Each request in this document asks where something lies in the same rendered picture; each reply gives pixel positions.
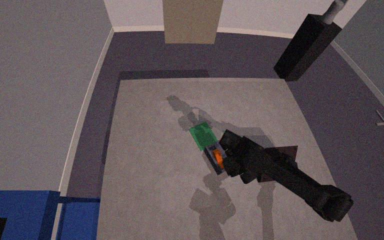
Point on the orange block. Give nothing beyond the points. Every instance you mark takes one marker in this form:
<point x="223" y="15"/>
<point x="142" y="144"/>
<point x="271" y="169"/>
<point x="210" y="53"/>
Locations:
<point x="217" y="155"/>

